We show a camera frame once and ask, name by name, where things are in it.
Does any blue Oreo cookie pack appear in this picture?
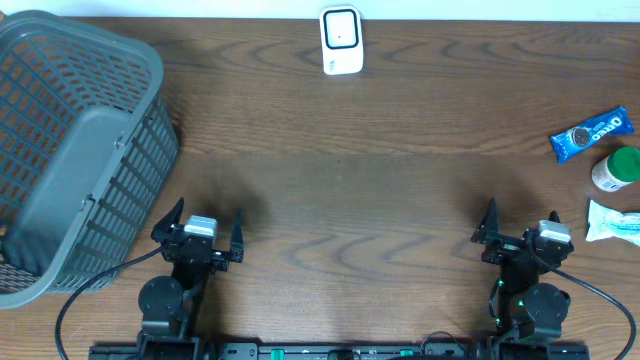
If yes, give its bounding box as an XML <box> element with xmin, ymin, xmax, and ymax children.
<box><xmin>550</xmin><ymin>106</ymin><xmax>635</xmax><ymax>164</ymax></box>

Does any green lid jar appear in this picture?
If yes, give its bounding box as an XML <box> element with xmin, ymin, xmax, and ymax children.
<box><xmin>591</xmin><ymin>147</ymin><xmax>639</xmax><ymax>192</ymax></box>

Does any grey plastic basket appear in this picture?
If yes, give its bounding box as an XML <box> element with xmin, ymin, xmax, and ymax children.
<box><xmin>1</xmin><ymin>10</ymin><xmax>178</xmax><ymax>309</ymax></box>

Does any black cable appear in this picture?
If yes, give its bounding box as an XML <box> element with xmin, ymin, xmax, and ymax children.
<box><xmin>524</xmin><ymin>239</ymin><xmax>638</xmax><ymax>360</ymax></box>
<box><xmin>53</xmin><ymin>244</ymin><xmax>166</xmax><ymax>360</ymax></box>

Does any left black cable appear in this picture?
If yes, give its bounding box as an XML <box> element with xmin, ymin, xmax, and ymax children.
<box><xmin>53</xmin><ymin>244</ymin><xmax>166</xmax><ymax>360</ymax></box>

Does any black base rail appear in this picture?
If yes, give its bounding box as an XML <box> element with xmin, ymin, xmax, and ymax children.
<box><xmin>88</xmin><ymin>341</ymin><xmax>591</xmax><ymax>360</ymax></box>

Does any right black cable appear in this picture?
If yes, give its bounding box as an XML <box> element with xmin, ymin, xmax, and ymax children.
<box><xmin>524</xmin><ymin>239</ymin><xmax>638</xmax><ymax>360</ymax></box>

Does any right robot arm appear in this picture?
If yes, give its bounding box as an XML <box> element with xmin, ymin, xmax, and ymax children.
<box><xmin>470</xmin><ymin>199</ymin><xmax>574</xmax><ymax>359</ymax></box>

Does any white barcode scanner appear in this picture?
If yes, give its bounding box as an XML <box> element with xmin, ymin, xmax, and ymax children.
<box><xmin>319</xmin><ymin>6</ymin><xmax>364</xmax><ymax>76</ymax></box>

